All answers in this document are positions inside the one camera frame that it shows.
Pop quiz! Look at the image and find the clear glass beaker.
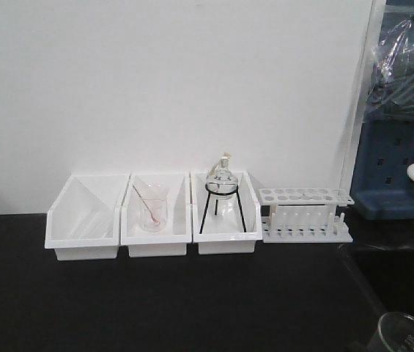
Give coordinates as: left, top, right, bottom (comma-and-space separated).
377, 312, 414, 351

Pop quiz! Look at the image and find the glass beaker in bin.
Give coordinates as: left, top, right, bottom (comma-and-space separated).
139, 184, 169, 232

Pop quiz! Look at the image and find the glass alcohol lamp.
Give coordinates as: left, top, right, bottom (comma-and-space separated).
206, 153, 239, 199

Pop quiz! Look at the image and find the right white storage bin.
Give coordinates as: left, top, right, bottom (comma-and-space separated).
190, 172, 262, 254

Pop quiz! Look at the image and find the white storage bin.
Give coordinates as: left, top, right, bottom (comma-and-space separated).
190, 172, 262, 254
45, 174, 130, 261
119, 173, 192, 257

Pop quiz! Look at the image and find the middle white storage bin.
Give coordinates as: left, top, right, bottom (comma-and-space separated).
119, 173, 192, 257

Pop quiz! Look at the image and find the glass stirring rod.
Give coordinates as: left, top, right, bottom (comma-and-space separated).
133, 186, 160, 225

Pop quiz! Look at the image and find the white test tube rack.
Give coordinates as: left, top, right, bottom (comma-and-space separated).
259, 188, 355, 243

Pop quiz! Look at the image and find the left white storage bin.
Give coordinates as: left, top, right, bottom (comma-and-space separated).
45, 174, 130, 261

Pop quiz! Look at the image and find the blue-grey pegboard drying rack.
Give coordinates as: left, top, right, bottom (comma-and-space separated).
349, 0, 414, 221

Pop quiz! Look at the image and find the black lab sink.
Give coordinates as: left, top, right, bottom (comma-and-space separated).
339, 243, 414, 316

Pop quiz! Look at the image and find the clear plastic bag of pegs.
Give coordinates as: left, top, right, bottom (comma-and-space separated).
364, 1, 414, 123

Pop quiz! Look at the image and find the black wire tripod stand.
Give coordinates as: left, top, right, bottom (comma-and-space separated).
199, 180, 248, 233

